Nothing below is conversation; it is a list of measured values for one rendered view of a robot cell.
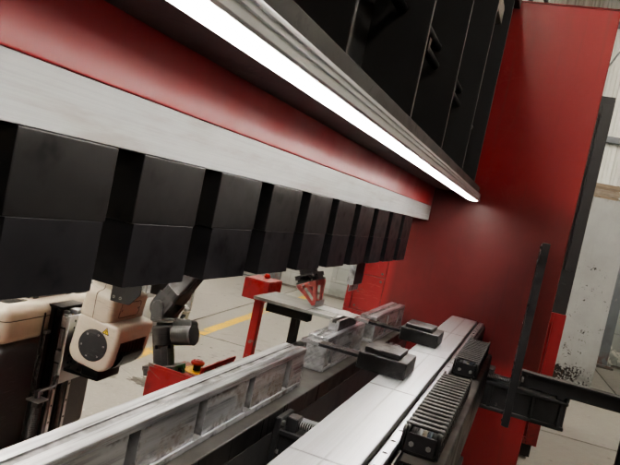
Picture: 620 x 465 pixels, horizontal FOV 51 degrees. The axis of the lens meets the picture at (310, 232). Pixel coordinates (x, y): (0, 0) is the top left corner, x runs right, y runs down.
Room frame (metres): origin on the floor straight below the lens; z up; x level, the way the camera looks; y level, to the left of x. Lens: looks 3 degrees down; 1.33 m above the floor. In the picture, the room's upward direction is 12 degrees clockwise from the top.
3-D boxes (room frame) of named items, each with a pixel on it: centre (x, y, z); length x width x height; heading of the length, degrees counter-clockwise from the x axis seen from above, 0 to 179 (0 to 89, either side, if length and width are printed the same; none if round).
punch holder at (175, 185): (0.86, 0.23, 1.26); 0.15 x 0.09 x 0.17; 161
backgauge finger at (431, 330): (1.91, -0.31, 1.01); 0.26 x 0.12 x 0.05; 71
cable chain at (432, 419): (1.11, -0.29, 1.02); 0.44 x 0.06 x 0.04; 161
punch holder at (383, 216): (1.99, -0.17, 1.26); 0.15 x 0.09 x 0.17; 161
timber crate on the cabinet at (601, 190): (7.14, -3.07, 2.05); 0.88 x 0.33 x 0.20; 165
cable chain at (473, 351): (1.64, -0.47, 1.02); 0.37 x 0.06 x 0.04; 161
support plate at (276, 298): (2.01, -0.02, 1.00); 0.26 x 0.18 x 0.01; 71
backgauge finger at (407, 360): (1.47, -0.16, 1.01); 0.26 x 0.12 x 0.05; 71
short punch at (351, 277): (1.97, -0.16, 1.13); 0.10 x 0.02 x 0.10; 161
